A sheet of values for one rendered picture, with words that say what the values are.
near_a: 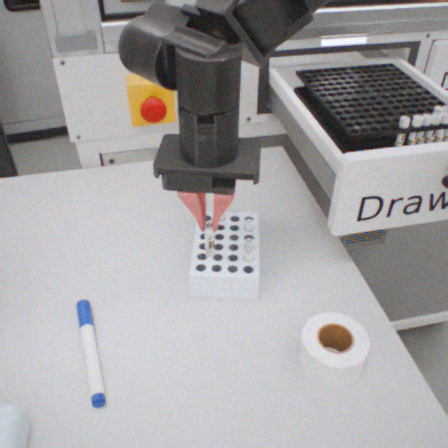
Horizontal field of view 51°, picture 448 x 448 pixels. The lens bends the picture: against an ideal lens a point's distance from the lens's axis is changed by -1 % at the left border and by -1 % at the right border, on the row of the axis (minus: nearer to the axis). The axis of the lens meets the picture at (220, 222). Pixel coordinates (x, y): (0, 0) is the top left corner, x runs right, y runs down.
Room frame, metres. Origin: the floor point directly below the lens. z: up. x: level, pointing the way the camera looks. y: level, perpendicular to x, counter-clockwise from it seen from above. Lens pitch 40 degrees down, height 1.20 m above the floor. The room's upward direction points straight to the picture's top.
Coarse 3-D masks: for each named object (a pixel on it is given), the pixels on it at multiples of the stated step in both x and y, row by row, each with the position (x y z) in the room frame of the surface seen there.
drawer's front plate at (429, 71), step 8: (440, 40) 0.83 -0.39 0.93; (432, 48) 0.83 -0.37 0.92; (440, 48) 0.81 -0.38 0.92; (432, 56) 0.82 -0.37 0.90; (440, 56) 0.82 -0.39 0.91; (432, 64) 0.82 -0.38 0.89; (440, 64) 0.82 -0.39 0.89; (432, 72) 0.81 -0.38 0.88; (440, 72) 0.82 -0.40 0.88; (432, 80) 0.82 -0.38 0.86; (440, 80) 0.82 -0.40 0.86
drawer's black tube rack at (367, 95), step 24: (312, 72) 0.76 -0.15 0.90; (336, 72) 0.75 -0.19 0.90; (360, 72) 0.75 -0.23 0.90; (384, 72) 0.75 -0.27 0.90; (312, 96) 0.72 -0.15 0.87; (336, 96) 0.66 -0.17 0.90; (360, 96) 0.66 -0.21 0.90; (384, 96) 0.67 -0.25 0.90; (408, 96) 0.66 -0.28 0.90; (432, 96) 0.66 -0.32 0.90; (336, 120) 0.59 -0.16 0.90; (360, 120) 0.58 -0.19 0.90; (384, 120) 0.59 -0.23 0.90; (336, 144) 0.58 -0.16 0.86; (360, 144) 0.57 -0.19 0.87; (384, 144) 0.57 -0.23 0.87
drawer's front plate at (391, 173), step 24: (432, 144) 0.47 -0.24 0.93; (360, 168) 0.44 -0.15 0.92; (384, 168) 0.44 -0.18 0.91; (408, 168) 0.45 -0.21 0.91; (432, 168) 0.46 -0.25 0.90; (336, 192) 0.44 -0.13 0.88; (360, 192) 0.44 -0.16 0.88; (384, 192) 0.45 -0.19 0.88; (408, 192) 0.45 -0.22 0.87; (432, 192) 0.46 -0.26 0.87; (336, 216) 0.43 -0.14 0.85; (384, 216) 0.45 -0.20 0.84; (408, 216) 0.46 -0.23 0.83; (432, 216) 0.46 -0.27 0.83
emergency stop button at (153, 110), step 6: (144, 102) 0.66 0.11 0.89; (150, 102) 0.66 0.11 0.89; (156, 102) 0.66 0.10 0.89; (162, 102) 0.66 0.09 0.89; (144, 108) 0.65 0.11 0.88; (150, 108) 0.65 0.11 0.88; (156, 108) 0.65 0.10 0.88; (162, 108) 0.66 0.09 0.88; (144, 114) 0.65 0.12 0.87; (150, 114) 0.65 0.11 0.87; (156, 114) 0.65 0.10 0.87; (162, 114) 0.66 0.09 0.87; (150, 120) 0.65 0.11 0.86; (156, 120) 0.66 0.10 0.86
